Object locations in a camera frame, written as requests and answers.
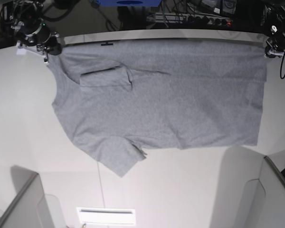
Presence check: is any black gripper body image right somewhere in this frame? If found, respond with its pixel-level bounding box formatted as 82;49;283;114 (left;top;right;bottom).
265;23;285;51

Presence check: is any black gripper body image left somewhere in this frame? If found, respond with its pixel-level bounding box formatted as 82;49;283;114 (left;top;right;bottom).
15;21;52;47

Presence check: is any grey T-shirt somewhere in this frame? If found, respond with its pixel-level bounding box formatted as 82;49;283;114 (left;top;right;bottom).
48;39;266;177

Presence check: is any blue box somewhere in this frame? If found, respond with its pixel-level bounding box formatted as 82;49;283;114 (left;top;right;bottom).
96;0;161;7

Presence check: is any white power strip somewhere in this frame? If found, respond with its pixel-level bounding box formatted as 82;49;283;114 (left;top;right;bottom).
146;13;233;27

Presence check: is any grey left partition panel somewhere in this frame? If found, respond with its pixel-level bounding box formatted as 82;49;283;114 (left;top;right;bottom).
0;172;55;228

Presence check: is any grey partition panel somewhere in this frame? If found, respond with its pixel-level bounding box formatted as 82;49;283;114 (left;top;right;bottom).
0;172;55;228
242;156;285;228

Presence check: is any grey right partition panel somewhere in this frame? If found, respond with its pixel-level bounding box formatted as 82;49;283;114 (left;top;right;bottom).
242;156;285;228

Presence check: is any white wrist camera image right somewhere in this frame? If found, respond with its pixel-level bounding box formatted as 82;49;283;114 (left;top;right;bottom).
265;46;285;60

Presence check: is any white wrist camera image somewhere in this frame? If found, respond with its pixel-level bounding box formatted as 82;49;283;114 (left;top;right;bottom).
16;41;49;65
265;46;285;60

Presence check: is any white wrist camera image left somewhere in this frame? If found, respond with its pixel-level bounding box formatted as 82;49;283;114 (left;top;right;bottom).
16;41;49;65

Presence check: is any black cable image left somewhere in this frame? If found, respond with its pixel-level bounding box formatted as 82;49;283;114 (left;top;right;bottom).
40;0;80;22

